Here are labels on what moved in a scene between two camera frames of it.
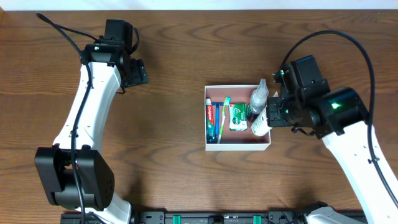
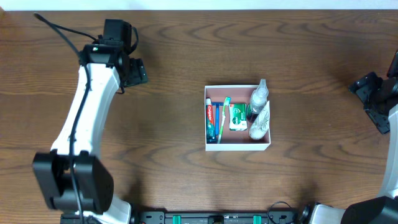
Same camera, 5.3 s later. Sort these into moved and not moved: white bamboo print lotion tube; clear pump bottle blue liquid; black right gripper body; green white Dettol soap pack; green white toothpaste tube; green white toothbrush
Moved: black right gripper body; white bamboo print lotion tube
Not moved: green white toothpaste tube; green white Dettol soap pack; clear pump bottle blue liquid; green white toothbrush
